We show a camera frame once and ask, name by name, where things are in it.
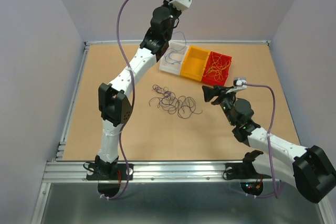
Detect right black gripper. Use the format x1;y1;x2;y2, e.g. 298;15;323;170
202;83;237;126

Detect thin wire bundle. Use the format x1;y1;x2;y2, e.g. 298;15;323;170
148;84;203;120

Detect red plastic bin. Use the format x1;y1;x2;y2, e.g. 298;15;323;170
201;51;232;86

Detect yellow thin wires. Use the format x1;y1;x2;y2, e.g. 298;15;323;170
204;52;232;82

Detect yellow plastic bin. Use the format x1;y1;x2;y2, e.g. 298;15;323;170
180;46;210;82

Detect white plastic bin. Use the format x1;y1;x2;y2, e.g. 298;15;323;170
159;41;189;76

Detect blue thin wire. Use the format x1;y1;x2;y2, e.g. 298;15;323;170
164;31;188;67

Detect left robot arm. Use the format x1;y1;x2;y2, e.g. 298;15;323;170
97;0;182;179

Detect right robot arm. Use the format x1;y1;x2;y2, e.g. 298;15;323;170
202;79;335;203

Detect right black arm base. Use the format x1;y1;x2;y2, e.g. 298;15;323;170
223;150;271;180

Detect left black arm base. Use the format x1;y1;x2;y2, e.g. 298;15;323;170
83;162;134;181

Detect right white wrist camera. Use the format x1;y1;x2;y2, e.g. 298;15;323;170
225;77;247;94

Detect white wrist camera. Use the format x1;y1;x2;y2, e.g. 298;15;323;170
225;77;247;94
169;0;193;12

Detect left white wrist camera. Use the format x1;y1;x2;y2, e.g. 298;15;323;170
169;0;193;12

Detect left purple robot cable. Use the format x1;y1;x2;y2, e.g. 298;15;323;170
100;0;182;201

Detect aluminium front rail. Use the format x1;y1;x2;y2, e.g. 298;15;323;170
41;158;323;183

